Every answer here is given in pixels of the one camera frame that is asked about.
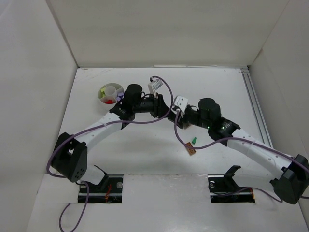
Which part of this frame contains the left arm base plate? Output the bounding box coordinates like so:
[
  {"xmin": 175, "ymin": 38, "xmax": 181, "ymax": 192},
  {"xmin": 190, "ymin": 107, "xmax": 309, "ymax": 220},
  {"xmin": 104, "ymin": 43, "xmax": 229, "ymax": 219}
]
[{"xmin": 87, "ymin": 175, "xmax": 124, "ymax": 204}]

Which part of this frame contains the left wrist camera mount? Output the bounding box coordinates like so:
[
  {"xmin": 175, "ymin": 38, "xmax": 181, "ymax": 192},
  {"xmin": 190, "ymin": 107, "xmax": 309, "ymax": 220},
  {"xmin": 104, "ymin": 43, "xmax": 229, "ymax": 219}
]
[{"xmin": 147, "ymin": 77, "xmax": 163, "ymax": 96}]

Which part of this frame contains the lime green small lego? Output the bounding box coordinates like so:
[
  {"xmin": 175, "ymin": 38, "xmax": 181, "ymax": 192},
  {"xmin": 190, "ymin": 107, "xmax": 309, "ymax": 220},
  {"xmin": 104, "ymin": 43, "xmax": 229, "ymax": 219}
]
[{"xmin": 100, "ymin": 87, "xmax": 106, "ymax": 98}]

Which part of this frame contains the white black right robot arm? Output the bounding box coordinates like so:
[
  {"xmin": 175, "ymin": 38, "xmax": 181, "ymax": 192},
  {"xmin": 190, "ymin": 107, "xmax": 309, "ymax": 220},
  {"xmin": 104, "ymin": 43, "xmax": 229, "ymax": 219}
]
[{"xmin": 173, "ymin": 95, "xmax": 309, "ymax": 204}]

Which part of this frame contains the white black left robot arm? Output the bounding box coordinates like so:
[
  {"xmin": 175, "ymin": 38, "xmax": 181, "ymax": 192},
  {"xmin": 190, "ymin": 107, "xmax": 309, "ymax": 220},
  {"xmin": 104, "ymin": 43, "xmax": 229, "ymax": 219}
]
[{"xmin": 47, "ymin": 84, "xmax": 170, "ymax": 185}]

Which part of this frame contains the white round divided container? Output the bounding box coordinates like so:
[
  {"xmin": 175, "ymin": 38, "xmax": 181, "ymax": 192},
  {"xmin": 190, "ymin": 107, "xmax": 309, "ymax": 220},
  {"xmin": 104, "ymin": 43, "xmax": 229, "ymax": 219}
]
[{"xmin": 98, "ymin": 83, "xmax": 124, "ymax": 111}]

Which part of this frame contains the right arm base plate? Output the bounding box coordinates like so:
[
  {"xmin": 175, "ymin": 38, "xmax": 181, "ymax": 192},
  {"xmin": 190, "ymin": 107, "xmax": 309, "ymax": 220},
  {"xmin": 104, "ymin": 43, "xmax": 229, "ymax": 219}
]
[{"xmin": 208, "ymin": 174, "xmax": 255, "ymax": 203}]

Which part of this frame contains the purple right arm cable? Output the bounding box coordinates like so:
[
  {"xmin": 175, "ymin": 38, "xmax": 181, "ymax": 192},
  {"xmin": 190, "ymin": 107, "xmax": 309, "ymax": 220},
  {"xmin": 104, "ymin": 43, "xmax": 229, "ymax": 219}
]
[{"xmin": 173, "ymin": 110, "xmax": 309, "ymax": 203}]

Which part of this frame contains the aluminium rail right side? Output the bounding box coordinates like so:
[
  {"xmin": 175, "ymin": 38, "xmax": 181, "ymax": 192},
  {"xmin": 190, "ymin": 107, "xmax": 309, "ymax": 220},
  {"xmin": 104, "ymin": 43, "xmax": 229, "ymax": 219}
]
[{"xmin": 240, "ymin": 68, "xmax": 273, "ymax": 148}]

